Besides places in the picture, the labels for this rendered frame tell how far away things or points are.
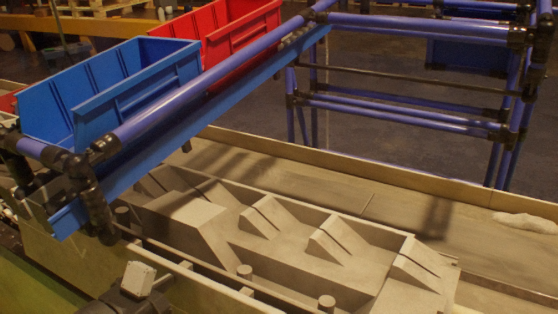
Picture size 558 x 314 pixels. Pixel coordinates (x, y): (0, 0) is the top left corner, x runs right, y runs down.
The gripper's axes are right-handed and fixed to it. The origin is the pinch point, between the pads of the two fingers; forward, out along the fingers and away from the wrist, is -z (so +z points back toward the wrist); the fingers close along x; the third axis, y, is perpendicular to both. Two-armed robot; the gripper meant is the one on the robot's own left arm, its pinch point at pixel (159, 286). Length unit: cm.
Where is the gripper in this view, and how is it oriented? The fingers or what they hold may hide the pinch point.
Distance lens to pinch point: 75.0
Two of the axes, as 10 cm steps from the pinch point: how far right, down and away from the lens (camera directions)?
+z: -5.0, 2.9, -8.1
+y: 0.4, -9.3, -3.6
